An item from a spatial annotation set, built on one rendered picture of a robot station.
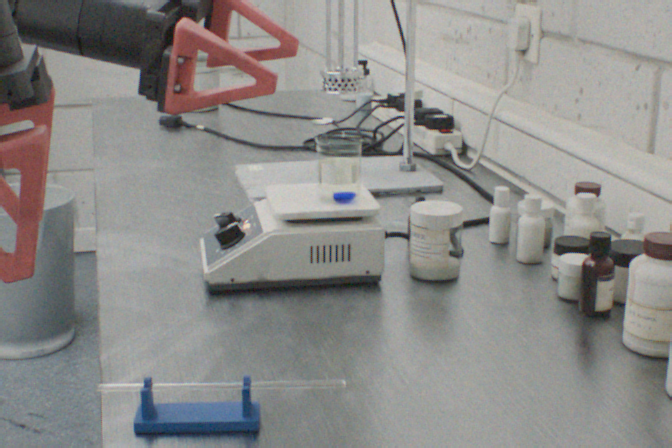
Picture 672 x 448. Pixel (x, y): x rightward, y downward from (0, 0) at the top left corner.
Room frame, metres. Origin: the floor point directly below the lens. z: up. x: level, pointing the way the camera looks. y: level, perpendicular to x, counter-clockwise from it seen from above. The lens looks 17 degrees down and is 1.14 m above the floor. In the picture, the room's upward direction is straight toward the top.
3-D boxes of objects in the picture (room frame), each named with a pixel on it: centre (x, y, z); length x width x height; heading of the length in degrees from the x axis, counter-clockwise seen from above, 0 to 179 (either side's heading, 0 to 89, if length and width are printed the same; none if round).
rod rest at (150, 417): (0.70, 0.11, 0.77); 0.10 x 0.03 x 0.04; 92
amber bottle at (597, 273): (0.94, -0.28, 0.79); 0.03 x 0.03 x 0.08
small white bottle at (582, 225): (1.08, -0.30, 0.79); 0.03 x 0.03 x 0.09
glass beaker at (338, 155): (1.06, -0.01, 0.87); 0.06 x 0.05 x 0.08; 178
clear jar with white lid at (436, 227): (1.05, -0.12, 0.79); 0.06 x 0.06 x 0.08
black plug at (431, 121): (1.70, -0.19, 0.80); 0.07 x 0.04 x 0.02; 103
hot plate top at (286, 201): (1.07, 0.01, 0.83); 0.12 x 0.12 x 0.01; 9
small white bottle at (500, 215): (1.17, -0.22, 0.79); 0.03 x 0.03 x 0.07
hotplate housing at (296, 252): (1.07, 0.04, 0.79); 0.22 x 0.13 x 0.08; 99
